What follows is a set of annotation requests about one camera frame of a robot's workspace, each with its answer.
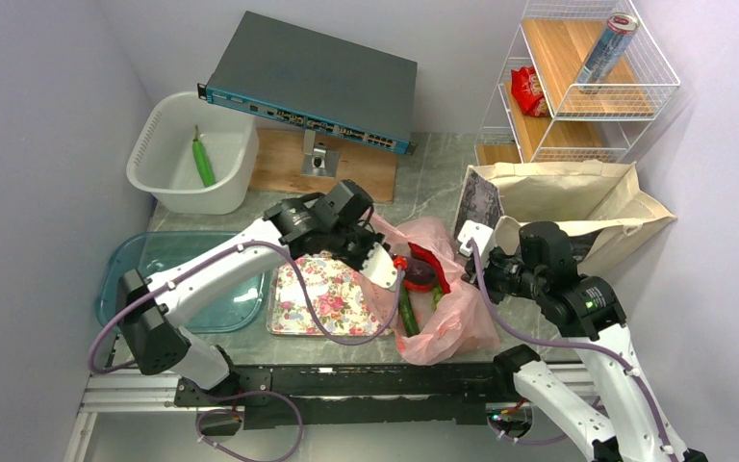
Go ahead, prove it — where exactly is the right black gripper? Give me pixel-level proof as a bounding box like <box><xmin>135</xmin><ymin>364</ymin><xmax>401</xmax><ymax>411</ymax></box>
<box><xmin>460</xmin><ymin>243</ymin><xmax>545</xmax><ymax>302</ymax></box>

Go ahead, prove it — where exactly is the pink plastic grocery bag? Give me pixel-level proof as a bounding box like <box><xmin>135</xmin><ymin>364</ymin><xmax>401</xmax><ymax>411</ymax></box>
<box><xmin>370</xmin><ymin>216</ymin><xmax>500</xmax><ymax>366</ymax></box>

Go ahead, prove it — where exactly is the purple eggplant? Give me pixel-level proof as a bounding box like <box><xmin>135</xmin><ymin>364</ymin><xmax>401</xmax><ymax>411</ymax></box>
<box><xmin>404</xmin><ymin>257</ymin><xmax>438</xmax><ymax>288</ymax></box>

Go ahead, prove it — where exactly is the green cucumber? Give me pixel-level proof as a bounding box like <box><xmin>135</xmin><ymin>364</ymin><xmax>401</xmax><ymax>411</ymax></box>
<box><xmin>398</xmin><ymin>286</ymin><xmax>420</xmax><ymax>337</ymax></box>

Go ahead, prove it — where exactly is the green pepper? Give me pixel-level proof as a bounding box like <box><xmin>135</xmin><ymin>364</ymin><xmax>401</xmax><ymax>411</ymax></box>
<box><xmin>191</xmin><ymin>125</ymin><xmax>217</xmax><ymax>188</ymax></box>

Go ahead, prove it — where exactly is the red pepper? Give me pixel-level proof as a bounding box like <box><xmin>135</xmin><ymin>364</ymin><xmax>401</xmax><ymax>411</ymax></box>
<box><xmin>404</xmin><ymin>243</ymin><xmax>451</xmax><ymax>295</ymax></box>

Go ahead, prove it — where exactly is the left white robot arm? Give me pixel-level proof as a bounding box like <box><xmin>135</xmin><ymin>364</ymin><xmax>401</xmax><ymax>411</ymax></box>
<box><xmin>115</xmin><ymin>180</ymin><xmax>403</xmax><ymax>404</ymax></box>

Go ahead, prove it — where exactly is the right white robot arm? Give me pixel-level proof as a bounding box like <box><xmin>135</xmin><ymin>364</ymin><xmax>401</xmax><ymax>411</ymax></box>
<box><xmin>458</xmin><ymin>220</ymin><xmax>707</xmax><ymax>461</ymax></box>

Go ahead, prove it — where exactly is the floral rectangular tray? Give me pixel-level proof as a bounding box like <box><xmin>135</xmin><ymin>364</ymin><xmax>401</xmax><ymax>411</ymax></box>
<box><xmin>267</xmin><ymin>256</ymin><xmax>383</xmax><ymax>336</ymax></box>

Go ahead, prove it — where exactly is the metal stand base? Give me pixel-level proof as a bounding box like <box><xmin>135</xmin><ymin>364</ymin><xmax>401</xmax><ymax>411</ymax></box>
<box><xmin>301</xmin><ymin>129</ymin><xmax>340</xmax><ymax>178</ymax></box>

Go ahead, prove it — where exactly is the wooden board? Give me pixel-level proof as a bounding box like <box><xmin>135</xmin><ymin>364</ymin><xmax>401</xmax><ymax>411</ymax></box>
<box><xmin>249</xmin><ymin>128</ymin><xmax>398</xmax><ymax>203</ymax></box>

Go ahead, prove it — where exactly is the beige canvas tote bag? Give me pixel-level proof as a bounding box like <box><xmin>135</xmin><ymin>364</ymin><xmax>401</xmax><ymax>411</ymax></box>
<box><xmin>453</xmin><ymin>160</ymin><xmax>676</xmax><ymax>276</ymax></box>

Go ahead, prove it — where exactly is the red snack packet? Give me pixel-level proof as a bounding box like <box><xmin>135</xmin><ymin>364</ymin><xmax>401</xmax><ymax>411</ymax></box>
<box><xmin>510</xmin><ymin>66</ymin><xmax>549</xmax><ymax>117</ymax></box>

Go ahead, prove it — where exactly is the teal transparent plastic bin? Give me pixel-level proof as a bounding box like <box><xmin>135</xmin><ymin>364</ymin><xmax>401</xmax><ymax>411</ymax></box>
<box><xmin>95</xmin><ymin>230</ymin><xmax>268</xmax><ymax>335</ymax></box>

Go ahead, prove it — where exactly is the white plastic basin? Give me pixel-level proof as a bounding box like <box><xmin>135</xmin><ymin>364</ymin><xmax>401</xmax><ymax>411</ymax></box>
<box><xmin>126</xmin><ymin>91</ymin><xmax>259</xmax><ymax>215</ymax></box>

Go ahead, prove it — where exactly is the blue drink can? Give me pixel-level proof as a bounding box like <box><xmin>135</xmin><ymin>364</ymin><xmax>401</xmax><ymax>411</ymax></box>
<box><xmin>575</xmin><ymin>12</ymin><xmax>639</xmax><ymax>94</ymax></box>

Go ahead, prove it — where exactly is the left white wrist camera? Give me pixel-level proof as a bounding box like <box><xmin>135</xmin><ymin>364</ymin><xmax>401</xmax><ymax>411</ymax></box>
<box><xmin>358</xmin><ymin>243</ymin><xmax>400</xmax><ymax>292</ymax></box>

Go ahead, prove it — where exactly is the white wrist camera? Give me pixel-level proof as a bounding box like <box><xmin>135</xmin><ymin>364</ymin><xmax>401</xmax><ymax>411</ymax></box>
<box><xmin>457</xmin><ymin>219</ymin><xmax>496</xmax><ymax>266</ymax></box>
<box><xmin>358</xmin><ymin>243</ymin><xmax>400</xmax><ymax>292</ymax></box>

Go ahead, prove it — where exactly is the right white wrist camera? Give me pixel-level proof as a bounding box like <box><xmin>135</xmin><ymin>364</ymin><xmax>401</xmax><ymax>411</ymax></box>
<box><xmin>457</xmin><ymin>219</ymin><xmax>496</xmax><ymax>266</ymax></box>

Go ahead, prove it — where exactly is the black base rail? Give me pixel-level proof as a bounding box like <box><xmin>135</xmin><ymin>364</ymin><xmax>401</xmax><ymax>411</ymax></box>
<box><xmin>174</xmin><ymin>362</ymin><xmax>519</xmax><ymax>429</ymax></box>

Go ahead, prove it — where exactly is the teal network switch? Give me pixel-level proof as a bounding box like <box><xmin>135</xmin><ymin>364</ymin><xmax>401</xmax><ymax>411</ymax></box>
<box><xmin>197</xmin><ymin>12</ymin><xmax>418</xmax><ymax>155</ymax></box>

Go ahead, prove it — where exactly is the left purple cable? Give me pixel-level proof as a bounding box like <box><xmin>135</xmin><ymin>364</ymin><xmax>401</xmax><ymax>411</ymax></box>
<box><xmin>88</xmin><ymin>241</ymin><xmax>406</xmax><ymax>462</ymax></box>

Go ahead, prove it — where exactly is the white wire shelf rack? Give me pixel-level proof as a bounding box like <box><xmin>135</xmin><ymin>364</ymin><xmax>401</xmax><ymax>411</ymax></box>
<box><xmin>474</xmin><ymin>1</ymin><xmax>680</xmax><ymax>165</ymax></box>

